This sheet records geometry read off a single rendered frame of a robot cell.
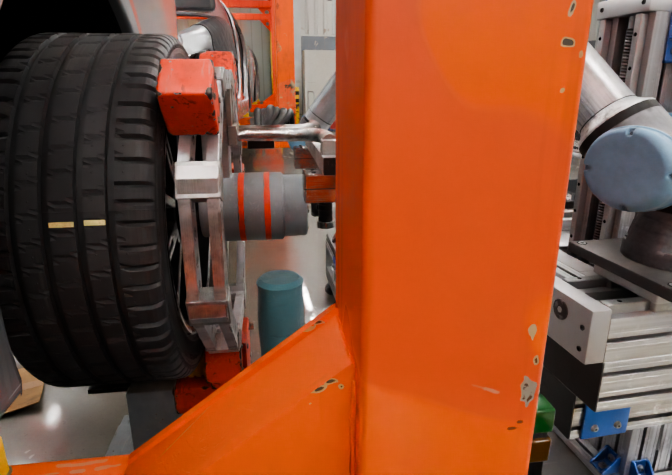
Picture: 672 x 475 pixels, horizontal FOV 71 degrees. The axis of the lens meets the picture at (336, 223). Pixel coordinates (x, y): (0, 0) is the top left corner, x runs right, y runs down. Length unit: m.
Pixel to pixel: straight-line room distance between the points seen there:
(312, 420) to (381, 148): 0.24
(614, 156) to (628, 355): 0.32
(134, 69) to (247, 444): 0.55
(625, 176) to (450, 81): 0.44
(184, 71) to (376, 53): 0.43
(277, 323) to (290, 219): 0.20
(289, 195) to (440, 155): 0.61
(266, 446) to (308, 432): 0.04
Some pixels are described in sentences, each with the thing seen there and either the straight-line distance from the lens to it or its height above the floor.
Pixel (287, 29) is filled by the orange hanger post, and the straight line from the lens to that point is 4.55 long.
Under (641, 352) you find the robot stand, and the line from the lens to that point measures 0.90.
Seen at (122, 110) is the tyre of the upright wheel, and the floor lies 1.06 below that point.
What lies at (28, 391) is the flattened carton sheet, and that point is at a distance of 2.16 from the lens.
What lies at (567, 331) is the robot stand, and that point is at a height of 0.72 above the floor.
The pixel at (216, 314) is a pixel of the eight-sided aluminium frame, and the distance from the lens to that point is 0.78.
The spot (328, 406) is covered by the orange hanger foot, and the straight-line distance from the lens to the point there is 0.44.
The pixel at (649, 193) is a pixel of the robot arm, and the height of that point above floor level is 0.96.
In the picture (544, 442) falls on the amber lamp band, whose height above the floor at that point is 0.61.
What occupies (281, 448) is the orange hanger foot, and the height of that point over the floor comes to 0.79.
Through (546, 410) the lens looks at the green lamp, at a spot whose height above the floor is 0.66.
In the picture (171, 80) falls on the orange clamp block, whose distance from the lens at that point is 0.72.
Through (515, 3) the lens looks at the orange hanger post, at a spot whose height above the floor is 1.14.
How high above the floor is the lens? 1.09
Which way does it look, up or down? 16 degrees down
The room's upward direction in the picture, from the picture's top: straight up
